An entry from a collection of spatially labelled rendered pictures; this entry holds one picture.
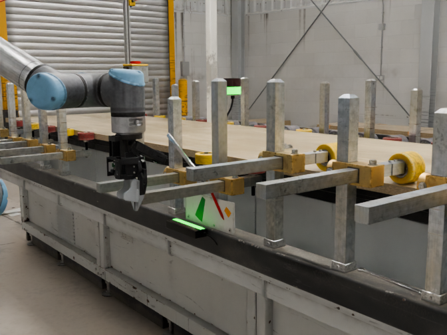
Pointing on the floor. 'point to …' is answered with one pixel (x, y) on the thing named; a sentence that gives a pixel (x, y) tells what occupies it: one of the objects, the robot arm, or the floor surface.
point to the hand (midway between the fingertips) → (138, 205)
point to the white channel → (211, 50)
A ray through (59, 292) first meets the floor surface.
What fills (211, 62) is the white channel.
